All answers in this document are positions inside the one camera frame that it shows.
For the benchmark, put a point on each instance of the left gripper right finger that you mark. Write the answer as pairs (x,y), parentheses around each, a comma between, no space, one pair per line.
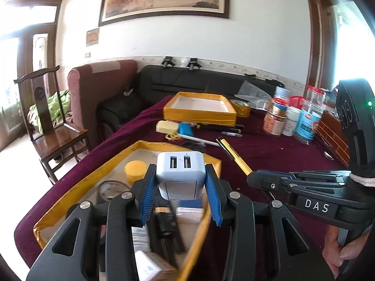
(265,241)

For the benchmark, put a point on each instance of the black sofa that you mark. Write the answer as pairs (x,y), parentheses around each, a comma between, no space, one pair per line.
(153,83)

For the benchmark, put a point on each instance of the near yellow cardboard tray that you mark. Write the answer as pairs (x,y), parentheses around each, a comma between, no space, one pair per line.
(66,204)

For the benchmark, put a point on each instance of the black gold lipstick tube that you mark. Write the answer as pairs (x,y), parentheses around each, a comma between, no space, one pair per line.
(168,223)

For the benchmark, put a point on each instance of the cream eraser block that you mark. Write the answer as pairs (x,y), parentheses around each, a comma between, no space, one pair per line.
(167,127)

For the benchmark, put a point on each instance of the white tub with label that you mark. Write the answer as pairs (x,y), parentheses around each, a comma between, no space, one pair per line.
(292,118)

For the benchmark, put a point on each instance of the small yellow jar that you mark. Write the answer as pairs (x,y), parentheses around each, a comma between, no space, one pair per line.
(134,171)

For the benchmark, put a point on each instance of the blue white medicine box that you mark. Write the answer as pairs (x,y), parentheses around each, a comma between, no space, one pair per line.
(190,211)

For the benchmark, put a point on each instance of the dark wooden chair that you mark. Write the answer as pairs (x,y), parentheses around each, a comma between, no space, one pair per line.
(55,145)

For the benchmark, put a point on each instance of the white blue pen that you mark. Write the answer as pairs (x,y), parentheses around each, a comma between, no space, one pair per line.
(198,140)

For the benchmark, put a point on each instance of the yellow packing tape roll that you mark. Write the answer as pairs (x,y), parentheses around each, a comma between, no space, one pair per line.
(242,108)

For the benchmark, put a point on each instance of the black tape roll white core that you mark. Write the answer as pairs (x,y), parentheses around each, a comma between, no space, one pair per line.
(108,190)

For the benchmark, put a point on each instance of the yellow cardboard tray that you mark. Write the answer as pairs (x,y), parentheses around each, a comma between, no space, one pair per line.
(203,108)
(66,204)

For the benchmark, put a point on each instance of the far yellow cardboard tray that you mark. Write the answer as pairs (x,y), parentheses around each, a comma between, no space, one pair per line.
(203,108)

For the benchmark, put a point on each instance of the black pens by far tray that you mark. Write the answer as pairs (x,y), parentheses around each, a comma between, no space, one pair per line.
(225,130)

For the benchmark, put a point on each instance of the yellow rubber bands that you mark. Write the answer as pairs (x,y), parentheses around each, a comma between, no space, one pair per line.
(173,137)

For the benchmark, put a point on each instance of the yellow black pen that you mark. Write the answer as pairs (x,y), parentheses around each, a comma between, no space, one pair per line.
(233,155)

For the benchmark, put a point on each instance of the clear jar orange label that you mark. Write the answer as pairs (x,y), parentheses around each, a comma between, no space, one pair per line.
(273,124)

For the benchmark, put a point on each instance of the white power adapter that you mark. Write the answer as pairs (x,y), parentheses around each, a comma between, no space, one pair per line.
(180,175)

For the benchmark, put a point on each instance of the maroon armchair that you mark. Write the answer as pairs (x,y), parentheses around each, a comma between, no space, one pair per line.
(94,83)

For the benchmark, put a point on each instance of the clear jar blue cartoon label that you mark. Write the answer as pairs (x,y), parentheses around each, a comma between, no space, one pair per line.
(310,116)

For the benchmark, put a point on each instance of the person's right hand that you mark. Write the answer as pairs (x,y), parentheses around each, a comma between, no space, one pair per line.
(335,255)

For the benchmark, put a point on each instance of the pink white small box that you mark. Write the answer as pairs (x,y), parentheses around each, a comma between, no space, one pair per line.
(150,266)

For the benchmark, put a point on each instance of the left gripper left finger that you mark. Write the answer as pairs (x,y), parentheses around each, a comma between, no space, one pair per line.
(73,252)

